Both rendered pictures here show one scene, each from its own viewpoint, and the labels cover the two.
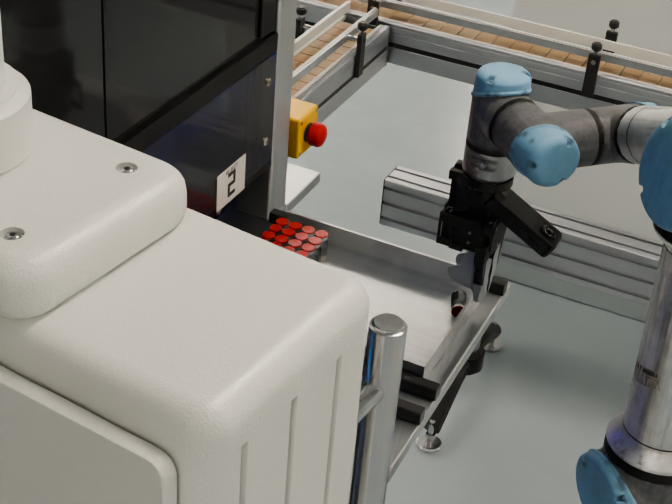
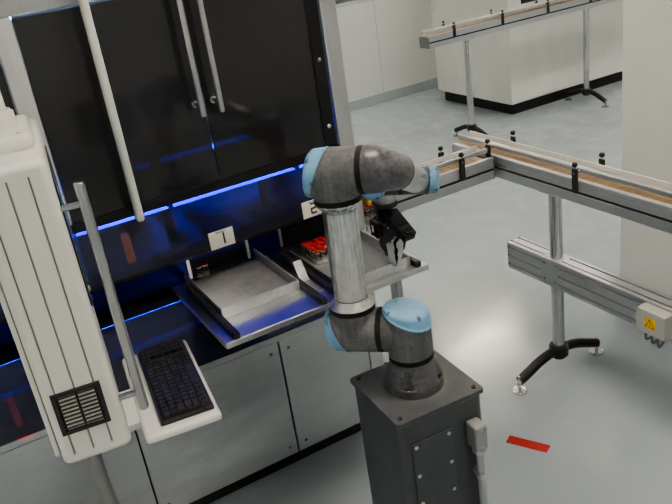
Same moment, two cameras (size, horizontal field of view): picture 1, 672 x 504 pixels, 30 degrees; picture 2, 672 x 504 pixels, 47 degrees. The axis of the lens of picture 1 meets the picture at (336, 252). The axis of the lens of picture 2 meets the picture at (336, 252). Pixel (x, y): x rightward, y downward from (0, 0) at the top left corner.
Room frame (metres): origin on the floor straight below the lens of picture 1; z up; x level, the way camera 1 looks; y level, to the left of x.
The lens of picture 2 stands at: (-0.22, -1.51, 1.95)
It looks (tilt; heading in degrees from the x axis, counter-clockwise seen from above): 24 degrees down; 41
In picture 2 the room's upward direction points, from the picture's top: 9 degrees counter-clockwise
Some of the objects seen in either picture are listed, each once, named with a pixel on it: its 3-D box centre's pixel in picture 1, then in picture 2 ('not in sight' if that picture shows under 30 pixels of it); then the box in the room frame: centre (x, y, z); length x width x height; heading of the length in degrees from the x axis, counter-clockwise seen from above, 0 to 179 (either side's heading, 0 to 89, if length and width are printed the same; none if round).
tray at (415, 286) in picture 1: (349, 292); (348, 257); (1.52, -0.03, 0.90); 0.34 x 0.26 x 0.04; 67
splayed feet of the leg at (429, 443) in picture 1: (465, 370); (559, 357); (2.42, -0.34, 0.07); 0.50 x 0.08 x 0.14; 158
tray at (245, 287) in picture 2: not in sight; (239, 281); (1.25, 0.21, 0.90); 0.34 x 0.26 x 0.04; 68
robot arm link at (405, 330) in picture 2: not in sight; (405, 327); (1.14, -0.50, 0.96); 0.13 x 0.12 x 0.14; 113
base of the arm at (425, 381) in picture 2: not in sight; (412, 366); (1.14, -0.51, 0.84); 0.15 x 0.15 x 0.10
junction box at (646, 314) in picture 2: not in sight; (654, 321); (2.16, -0.80, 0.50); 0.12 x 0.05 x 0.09; 68
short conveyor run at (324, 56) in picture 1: (289, 83); (415, 180); (2.16, 0.12, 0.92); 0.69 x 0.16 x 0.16; 158
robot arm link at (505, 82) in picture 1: (499, 108); not in sight; (1.52, -0.20, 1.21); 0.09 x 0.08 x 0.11; 23
